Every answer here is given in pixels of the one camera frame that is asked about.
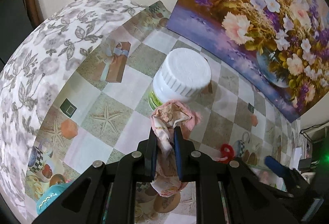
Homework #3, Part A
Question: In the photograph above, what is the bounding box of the red fuzzy hair tie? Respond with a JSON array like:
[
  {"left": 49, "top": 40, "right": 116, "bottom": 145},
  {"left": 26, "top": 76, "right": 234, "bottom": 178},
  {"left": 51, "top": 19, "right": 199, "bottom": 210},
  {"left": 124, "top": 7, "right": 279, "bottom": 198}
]
[{"left": 214, "top": 143, "right": 236, "bottom": 164}]

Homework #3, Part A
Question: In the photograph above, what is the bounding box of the grey floral blanket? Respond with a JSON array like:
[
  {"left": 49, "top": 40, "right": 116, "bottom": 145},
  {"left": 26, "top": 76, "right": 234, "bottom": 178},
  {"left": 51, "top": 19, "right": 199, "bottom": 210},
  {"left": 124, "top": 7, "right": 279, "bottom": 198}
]
[{"left": 1, "top": 0, "right": 144, "bottom": 222}]

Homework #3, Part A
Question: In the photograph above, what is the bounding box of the white pill bottle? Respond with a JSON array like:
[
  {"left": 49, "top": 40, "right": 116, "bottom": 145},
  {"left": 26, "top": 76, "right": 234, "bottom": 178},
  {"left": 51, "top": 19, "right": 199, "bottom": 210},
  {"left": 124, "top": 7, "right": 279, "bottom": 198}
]
[{"left": 148, "top": 47, "right": 212, "bottom": 110}]

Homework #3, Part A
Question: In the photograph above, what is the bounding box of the teal plastic box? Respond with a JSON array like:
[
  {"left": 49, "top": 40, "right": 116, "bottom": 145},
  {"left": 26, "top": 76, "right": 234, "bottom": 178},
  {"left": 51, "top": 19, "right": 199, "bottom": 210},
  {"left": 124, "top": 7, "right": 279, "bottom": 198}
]
[{"left": 36, "top": 182, "right": 72, "bottom": 215}]

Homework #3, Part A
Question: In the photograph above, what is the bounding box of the dark cabinet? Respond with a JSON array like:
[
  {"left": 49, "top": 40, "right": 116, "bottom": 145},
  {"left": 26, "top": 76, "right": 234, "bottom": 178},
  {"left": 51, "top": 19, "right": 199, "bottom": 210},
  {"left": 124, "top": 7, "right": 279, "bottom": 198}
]
[{"left": 1, "top": 0, "right": 43, "bottom": 68}]

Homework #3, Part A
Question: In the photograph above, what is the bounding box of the flower painting canvas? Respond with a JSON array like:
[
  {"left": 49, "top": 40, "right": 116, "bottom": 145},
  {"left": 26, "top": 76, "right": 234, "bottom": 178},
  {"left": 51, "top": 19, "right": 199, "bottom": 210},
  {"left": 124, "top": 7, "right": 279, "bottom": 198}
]
[{"left": 167, "top": 0, "right": 328, "bottom": 122}]

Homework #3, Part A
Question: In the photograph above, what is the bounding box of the checkered printed tablecloth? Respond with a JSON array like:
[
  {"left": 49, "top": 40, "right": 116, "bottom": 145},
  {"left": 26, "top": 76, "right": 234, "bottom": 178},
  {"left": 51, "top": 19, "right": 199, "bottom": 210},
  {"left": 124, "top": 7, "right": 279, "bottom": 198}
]
[{"left": 26, "top": 2, "right": 306, "bottom": 219}]

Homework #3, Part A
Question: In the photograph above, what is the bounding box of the pink floral scrunchie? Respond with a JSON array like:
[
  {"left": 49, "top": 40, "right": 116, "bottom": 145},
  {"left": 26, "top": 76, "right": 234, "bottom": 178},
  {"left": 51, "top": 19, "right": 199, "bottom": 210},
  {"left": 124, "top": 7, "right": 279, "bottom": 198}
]
[{"left": 151, "top": 100, "right": 201, "bottom": 197}]

